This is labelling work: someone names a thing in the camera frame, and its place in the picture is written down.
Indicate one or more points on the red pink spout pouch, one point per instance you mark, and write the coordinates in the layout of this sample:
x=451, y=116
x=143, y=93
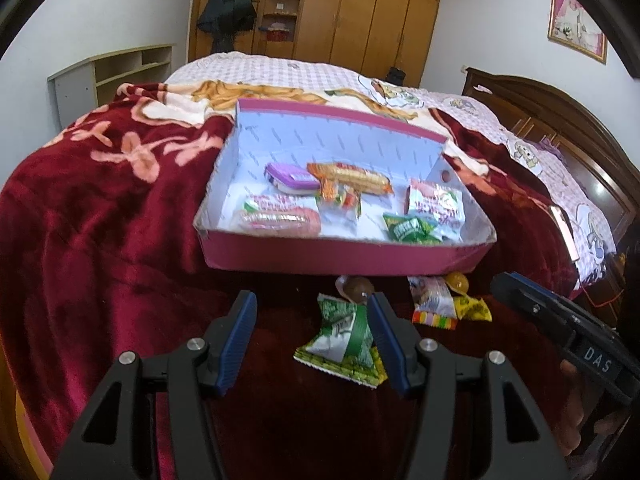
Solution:
x=275, y=222

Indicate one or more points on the wooden headboard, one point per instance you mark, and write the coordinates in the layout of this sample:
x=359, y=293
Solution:
x=550, y=105

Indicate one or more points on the pink checked bed sheet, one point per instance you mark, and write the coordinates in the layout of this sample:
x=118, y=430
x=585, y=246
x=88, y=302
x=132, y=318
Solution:
x=300, y=70

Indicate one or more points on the black bag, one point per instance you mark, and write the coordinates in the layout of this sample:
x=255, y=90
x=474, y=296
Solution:
x=397, y=76

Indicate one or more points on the purple tin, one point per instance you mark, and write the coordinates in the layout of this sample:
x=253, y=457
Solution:
x=290, y=177

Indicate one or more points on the colourful candy packet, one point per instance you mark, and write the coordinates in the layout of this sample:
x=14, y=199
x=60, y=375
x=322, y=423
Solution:
x=437, y=205

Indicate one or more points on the yellow green snack packet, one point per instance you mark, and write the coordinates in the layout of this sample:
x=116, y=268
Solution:
x=407, y=227

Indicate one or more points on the clear rainbow striped snack packet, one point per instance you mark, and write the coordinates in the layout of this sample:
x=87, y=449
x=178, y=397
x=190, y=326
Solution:
x=340, y=207
x=435, y=302

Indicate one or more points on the person's right hand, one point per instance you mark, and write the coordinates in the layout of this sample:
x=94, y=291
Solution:
x=580, y=410

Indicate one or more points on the pink cardboard box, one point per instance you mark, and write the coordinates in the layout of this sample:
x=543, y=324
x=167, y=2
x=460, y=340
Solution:
x=350, y=257

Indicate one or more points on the orange cracker packet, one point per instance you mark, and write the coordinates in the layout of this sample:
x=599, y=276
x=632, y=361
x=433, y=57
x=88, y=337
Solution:
x=355, y=177

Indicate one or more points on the wooden wardrobe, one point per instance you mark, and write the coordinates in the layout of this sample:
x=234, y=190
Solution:
x=360, y=10

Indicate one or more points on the smartphone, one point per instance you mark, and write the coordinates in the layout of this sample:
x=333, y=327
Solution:
x=565, y=232

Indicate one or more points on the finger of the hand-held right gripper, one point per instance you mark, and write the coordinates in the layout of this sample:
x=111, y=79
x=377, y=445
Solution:
x=535, y=305

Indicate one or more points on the framed wall picture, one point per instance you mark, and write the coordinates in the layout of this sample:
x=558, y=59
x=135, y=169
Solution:
x=575, y=20

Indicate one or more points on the black hanging coat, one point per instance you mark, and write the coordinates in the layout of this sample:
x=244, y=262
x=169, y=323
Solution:
x=225, y=10

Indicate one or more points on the green pea packet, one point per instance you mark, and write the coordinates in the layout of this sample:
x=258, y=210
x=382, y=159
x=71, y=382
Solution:
x=340, y=345

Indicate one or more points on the red floral blanket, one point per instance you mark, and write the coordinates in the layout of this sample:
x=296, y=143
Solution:
x=100, y=235

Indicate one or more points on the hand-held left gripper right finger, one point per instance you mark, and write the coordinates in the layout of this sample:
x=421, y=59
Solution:
x=390, y=350

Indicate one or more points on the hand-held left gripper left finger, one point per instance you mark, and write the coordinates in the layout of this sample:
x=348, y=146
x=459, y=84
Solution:
x=237, y=347

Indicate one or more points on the red container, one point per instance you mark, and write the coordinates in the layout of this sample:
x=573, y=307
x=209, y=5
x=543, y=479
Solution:
x=276, y=35

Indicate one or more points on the grey shelf unit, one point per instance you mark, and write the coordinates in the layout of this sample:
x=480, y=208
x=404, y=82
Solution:
x=70, y=90

